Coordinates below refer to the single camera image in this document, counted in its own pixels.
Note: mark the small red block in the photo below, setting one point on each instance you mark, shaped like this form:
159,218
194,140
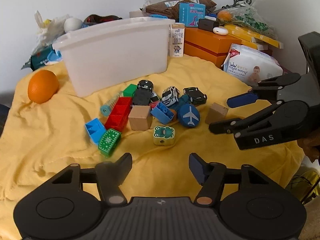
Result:
154,104

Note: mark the orange fruit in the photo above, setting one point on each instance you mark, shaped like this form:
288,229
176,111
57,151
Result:
42,86

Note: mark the green patterned plastic bag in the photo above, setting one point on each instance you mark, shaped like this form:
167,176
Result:
246,16

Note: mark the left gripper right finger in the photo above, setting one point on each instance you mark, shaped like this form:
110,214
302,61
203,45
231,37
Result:
210,177

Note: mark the blue dinosaur box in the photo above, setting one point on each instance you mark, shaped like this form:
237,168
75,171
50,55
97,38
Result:
190,13

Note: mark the white plastic bag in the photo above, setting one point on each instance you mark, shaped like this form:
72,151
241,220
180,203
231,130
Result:
48,31

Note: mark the teal green cylinder toy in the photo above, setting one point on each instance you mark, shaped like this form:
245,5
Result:
107,107

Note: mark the black toy car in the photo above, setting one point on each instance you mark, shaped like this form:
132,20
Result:
143,93

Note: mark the yellow cloth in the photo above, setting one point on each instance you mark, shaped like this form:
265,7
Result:
40,140

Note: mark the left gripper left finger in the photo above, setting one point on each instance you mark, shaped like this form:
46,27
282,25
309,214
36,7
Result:
110,176

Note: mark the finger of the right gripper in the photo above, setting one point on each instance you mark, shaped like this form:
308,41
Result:
265,90
237,124

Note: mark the small black box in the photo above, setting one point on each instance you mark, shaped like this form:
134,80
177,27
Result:
207,25

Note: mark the small milk carton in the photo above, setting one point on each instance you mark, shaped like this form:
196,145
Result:
176,40

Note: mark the white police toy car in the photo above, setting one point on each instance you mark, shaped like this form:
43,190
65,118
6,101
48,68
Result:
170,96

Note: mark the blue airplane round block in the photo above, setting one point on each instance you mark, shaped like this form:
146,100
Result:
188,116

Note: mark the white plastic bin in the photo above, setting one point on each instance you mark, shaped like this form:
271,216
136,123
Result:
111,53

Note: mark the white earbuds case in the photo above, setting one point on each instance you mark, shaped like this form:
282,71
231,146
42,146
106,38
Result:
220,31

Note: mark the blue tray block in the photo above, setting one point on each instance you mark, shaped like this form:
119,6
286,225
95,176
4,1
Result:
95,130

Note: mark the yellow flat boxes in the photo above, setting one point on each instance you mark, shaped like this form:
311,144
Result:
252,39

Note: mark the dark green toy car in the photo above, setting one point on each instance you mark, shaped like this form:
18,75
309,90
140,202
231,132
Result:
196,97

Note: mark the orange box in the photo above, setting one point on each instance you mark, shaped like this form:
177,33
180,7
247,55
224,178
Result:
207,45

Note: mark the wooden cube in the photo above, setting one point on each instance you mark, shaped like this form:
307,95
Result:
140,118
216,113

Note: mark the green square block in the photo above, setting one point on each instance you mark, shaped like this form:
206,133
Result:
129,90

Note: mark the brown woven package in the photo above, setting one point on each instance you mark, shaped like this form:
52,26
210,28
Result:
170,8

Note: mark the green patterned arch block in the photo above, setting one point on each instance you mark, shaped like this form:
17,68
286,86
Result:
108,142

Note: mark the long red building block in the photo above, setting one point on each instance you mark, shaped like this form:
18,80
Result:
119,114

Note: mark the frog picture block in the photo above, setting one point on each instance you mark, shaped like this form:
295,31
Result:
164,135

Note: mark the white baby wipes pack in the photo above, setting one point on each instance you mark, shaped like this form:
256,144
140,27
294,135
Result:
250,65

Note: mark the teal orange toy vehicle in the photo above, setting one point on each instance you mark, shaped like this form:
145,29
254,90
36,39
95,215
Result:
183,100

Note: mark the small blue duplo brick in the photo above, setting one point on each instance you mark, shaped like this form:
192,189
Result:
162,113

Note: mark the silver toy car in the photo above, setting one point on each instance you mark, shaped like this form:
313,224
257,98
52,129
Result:
154,97

